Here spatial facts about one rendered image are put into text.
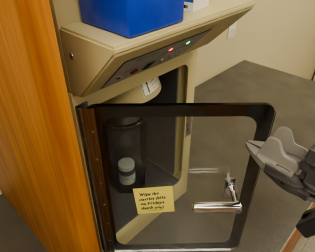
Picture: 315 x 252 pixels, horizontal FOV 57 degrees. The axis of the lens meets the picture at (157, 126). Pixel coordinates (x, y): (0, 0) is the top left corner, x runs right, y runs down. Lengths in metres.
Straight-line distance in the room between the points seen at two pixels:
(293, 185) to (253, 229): 0.43
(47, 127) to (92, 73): 0.09
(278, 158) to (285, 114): 0.90
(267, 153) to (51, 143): 0.31
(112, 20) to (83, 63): 0.07
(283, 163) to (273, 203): 0.49
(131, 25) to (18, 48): 0.12
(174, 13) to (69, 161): 0.23
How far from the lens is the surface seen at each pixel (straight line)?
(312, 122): 1.37
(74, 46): 0.40
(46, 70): 0.32
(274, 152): 0.47
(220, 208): 0.55
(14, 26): 0.33
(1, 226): 0.94
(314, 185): 0.46
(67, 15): 0.43
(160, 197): 0.59
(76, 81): 0.43
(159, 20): 0.39
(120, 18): 0.36
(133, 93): 0.59
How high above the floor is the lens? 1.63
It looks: 35 degrees down
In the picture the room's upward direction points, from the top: straight up
